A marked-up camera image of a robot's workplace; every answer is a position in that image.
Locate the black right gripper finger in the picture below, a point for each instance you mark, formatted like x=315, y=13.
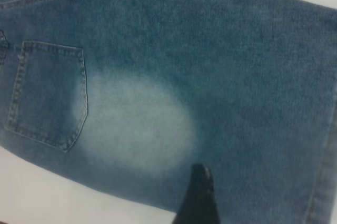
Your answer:
x=198, y=200

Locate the blue denim jeans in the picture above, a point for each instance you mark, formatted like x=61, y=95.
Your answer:
x=184, y=50

